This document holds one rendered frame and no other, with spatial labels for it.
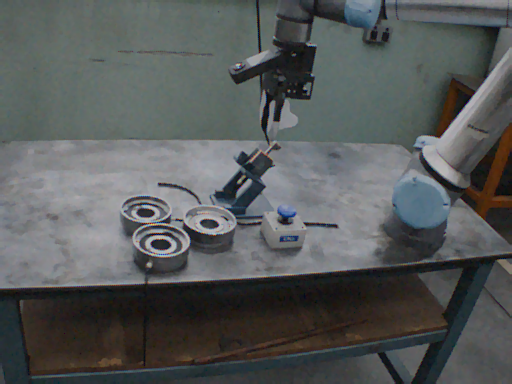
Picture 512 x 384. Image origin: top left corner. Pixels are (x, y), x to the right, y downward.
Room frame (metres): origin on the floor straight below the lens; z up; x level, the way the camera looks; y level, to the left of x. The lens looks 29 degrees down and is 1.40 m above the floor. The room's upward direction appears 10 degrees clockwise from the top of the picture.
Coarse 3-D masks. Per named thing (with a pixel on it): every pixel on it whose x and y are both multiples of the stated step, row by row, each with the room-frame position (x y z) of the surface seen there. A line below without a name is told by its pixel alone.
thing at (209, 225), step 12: (192, 216) 0.92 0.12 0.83; (204, 216) 0.92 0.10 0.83; (228, 216) 0.93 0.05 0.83; (192, 228) 0.85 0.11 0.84; (204, 228) 0.92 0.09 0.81; (216, 228) 0.91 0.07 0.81; (192, 240) 0.86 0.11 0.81; (204, 240) 0.85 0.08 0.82; (216, 240) 0.85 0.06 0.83; (228, 240) 0.87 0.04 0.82
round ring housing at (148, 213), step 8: (128, 200) 0.92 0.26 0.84; (136, 200) 0.94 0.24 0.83; (144, 200) 0.94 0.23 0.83; (152, 200) 0.95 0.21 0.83; (160, 200) 0.94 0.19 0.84; (120, 208) 0.88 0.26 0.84; (136, 208) 0.91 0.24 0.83; (144, 208) 0.92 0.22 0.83; (152, 208) 0.92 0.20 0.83; (168, 208) 0.92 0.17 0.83; (120, 216) 0.87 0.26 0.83; (128, 216) 0.85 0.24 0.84; (136, 216) 0.88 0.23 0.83; (144, 216) 0.92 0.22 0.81; (152, 216) 0.91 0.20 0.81; (168, 216) 0.88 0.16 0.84; (128, 224) 0.85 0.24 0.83; (136, 224) 0.84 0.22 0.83; (144, 224) 0.85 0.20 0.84; (168, 224) 0.89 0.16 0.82; (128, 232) 0.86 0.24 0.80
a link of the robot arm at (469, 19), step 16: (384, 0) 1.09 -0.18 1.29; (400, 0) 1.07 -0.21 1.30; (416, 0) 1.06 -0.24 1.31; (432, 0) 1.05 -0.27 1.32; (448, 0) 1.04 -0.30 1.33; (464, 0) 1.03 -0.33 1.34; (480, 0) 1.02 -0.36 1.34; (496, 0) 1.01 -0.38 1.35; (384, 16) 1.10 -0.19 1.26; (400, 16) 1.08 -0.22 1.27; (416, 16) 1.07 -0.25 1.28; (432, 16) 1.06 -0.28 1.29; (448, 16) 1.04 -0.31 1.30; (464, 16) 1.03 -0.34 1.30; (480, 16) 1.02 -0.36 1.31; (496, 16) 1.01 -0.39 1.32
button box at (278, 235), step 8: (264, 216) 0.94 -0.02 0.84; (272, 216) 0.94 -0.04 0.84; (280, 216) 0.94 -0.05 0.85; (296, 216) 0.96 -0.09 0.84; (264, 224) 0.94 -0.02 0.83; (272, 224) 0.91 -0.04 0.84; (280, 224) 0.92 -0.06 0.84; (288, 224) 0.92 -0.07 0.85; (296, 224) 0.93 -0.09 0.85; (264, 232) 0.93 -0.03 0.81; (272, 232) 0.89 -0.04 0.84; (280, 232) 0.89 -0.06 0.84; (288, 232) 0.90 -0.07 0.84; (296, 232) 0.91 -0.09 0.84; (304, 232) 0.91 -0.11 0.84; (272, 240) 0.89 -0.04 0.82; (280, 240) 0.90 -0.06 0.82; (288, 240) 0.90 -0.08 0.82; (296, 240) 0.91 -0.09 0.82; (272, 248) 0.89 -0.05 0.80; (280, 248) 0.90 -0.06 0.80
